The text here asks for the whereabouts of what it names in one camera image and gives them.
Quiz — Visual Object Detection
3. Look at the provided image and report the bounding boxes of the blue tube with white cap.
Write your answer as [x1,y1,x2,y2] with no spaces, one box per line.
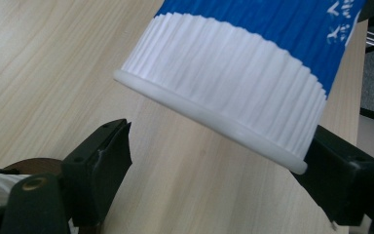
[113,0,368,176]

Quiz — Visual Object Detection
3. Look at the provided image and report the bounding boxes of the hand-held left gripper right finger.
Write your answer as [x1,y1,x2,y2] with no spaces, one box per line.
[290,125,374,227]

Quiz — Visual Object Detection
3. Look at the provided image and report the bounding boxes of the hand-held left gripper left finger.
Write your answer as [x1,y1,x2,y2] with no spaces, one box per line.
[60,118,133,228]

